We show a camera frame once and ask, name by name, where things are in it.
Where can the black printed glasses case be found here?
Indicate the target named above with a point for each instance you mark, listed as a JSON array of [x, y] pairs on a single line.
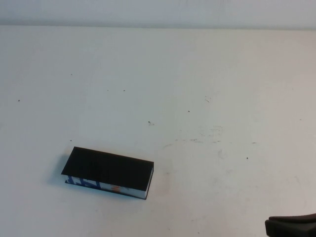
[[106, 168]]

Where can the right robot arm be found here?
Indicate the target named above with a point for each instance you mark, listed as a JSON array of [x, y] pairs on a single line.
[[291, 225]]

